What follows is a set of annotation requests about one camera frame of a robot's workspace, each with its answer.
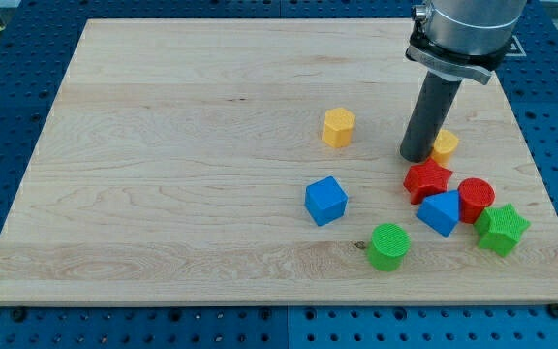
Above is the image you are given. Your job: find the yellow hexagon block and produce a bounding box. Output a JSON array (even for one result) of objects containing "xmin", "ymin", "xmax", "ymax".
[{"xmin": 322, "ymin": 108, "xmax": 356, "ymax": 148}]

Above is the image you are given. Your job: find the red cylinder block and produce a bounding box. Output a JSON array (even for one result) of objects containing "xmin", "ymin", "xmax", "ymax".
[{"xmin": 457, "ymin": 177, "xmax": 495, "ymax": 224}]

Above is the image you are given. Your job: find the blue cube block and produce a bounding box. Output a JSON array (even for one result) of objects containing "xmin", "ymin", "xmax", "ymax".
[{"xmin": 305, "ymin": 176, "xmax": 348, "ymax": 226}]

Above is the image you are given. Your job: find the green star block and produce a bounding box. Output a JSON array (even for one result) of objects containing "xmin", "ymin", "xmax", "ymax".
[{"xmin": 474, "ymin": 204, "xmax": 531, "ymax": 257}]

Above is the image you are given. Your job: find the light wooden board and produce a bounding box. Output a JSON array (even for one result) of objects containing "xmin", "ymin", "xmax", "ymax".
[{"xmin": 0, "ymin": 19, "xmax": 558, "ymax": 306}]

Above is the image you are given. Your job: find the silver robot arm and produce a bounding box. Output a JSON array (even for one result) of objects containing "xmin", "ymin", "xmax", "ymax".
[{"xmin": 406, "ymin": 0, "xmax": 527, "ymax": 85}]

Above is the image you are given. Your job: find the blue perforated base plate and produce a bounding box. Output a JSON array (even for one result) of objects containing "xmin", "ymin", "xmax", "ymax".
[{"xmin": 0, "ymin": 1, "xmax": 558, "ymax": 348}]

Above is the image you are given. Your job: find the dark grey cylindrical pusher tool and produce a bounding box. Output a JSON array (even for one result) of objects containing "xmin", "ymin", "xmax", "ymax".
[{"xmin": 399, "ymin": 72, "xmax": 461, "ymax": 163}]

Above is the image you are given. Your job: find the yellow cylinder block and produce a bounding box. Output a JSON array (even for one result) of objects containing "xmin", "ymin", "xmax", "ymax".
[{"xmin": 430, "ymin": 129, "xmax": 459, "ymax": 166}]

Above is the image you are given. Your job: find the red star block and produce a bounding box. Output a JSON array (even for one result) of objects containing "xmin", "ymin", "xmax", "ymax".
[{"xmin": 403, "ymin": 158, "xmax": 453, "ymax": 205}]

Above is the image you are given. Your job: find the blue triangle block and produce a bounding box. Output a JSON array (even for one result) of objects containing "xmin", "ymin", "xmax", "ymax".
[{"xmin": 417, "ymin": 190, "xmax": 459, "ymax": 238}]

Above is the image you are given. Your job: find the green cylinder block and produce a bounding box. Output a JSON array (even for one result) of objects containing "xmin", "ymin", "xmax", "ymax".
[{"xmin": 366, "ymin": 223, "xmax": 411, "ymax": 271}]

